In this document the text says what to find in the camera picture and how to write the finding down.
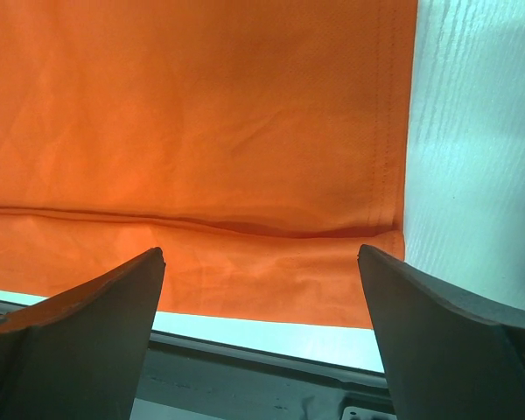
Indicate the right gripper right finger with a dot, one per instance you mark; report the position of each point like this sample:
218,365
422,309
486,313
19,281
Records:
447,353

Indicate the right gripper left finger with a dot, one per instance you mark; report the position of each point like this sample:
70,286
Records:
79,354

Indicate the orange t-shirt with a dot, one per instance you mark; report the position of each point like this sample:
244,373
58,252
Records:
259,144

